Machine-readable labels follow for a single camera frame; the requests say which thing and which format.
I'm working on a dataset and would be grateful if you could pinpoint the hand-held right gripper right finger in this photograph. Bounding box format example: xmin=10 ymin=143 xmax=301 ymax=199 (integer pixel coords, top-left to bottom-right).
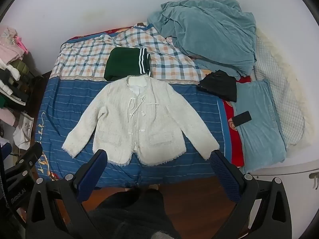
xmin=210 ymin=150 xmax=292 ymax=239

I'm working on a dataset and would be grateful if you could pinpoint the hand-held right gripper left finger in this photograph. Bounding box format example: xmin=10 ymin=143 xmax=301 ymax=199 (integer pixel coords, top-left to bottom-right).
xmin=25 ymin=149 xmax=108 ymax=239

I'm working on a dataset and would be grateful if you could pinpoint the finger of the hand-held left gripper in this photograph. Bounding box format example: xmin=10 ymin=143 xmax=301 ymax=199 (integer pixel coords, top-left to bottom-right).
xmin=4 ymin=142 xmax=43 ymax=180

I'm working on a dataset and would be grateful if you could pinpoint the white tweed jacket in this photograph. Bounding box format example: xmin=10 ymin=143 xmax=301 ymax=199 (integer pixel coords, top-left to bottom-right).
xmin=62 ymin=75 xmax=220 ymax=167

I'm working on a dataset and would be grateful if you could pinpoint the pile of clothes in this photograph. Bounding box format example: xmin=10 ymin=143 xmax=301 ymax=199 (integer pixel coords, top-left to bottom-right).
xmin=0 ymin=27 xmax=38 ymax=127

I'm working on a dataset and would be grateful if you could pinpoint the white printed bag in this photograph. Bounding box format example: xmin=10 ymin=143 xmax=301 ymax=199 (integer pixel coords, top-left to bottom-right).
xmin=12 ymin=112 xmax=34 ymax=153

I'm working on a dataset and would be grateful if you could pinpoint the person's dark clothing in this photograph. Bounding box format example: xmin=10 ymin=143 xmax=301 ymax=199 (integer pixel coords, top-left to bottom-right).
xmin=88 ymin=186 xmax=180 ymax=239

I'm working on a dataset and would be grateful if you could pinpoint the teal pillow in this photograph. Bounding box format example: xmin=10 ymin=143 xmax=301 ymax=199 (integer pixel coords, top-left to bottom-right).
xmin=230 ymin=79 xmax=287 ymax=168

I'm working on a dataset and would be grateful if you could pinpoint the black phone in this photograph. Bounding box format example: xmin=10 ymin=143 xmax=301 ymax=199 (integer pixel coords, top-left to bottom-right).
xmin=233 ymin=110 xmax=252 ymax=127

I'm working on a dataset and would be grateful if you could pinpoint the blue striped bed sheet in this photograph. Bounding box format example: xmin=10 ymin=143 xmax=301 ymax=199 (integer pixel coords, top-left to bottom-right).
xmin=35 ymin=76 xmax=233 ymax=188

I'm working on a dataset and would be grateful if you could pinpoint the black garment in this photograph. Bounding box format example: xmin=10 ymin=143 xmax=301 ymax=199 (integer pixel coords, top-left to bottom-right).
xmin=197 ymin=70 xmax=237 ymax=102

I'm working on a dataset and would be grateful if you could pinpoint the white dotted quilt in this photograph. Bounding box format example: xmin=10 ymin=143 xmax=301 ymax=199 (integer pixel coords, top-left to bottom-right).
xmin=253 ymin=27 xmax=313 ymax=147

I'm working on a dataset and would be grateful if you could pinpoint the plaid bed sheet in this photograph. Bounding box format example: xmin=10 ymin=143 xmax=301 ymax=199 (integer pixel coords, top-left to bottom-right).
xmin=50 ymin=24 xmax=207 ymax=81

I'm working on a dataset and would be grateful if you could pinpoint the green garment with striped trim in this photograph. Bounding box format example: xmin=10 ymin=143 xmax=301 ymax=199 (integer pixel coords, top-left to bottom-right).
xmin=103 ymin=47 xmax=152 ymax=82

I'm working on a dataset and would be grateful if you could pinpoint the teal fleece blanket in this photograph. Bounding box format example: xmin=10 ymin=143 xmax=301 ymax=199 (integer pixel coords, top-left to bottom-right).
xmin=148 ymin=0 xmax=257 ymax=77

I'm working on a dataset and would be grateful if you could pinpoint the black cable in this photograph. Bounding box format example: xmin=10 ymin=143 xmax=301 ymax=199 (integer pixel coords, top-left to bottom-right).
xmin=0 ymin=152 xmax=9 ymax=205

